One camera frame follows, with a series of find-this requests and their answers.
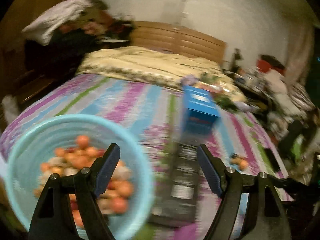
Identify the large orange fruit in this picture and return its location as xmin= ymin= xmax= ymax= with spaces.
xmin=238 ymin=159 xmax=248 ymax=171

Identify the light blue plastic basket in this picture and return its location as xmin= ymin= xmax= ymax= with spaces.
xmin=5 ymin=114 xmax=153 ymax=239

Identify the black smartphone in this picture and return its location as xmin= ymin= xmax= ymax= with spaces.
xmin=264 ymin=148 xmax=280 ymax=172

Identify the black printed box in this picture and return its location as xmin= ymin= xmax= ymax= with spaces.
xmin=150 ymin=143 xmax=200 ymax=228

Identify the pile of clothes right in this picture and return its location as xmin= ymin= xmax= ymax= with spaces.
xmin=257 ymin=55 xmax=316 ymax=141

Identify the green leafy plant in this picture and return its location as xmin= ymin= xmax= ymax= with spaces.
xmin=214 ymin=94 xmax=238 ymax=113

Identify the blue cardboard box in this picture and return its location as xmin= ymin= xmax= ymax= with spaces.
xmin=182 ymin=86 xmax=220 ymax=137

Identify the purple cloth bundle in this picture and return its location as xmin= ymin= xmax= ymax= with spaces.
xmin=180 ymin=74 xmax=199 ymax=86

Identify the cream quilt blanket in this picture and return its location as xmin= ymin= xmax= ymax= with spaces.
xmin=76 ymin=46 xmax=246 ymax=102

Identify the wooden headboard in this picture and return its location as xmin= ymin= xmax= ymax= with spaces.
xmin=130 ymin=21 xmax=226 ymax=64

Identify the white clothes pile left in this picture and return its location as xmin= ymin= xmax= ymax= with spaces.
xmin=21 ymin=0 xmax=108 ymax=46

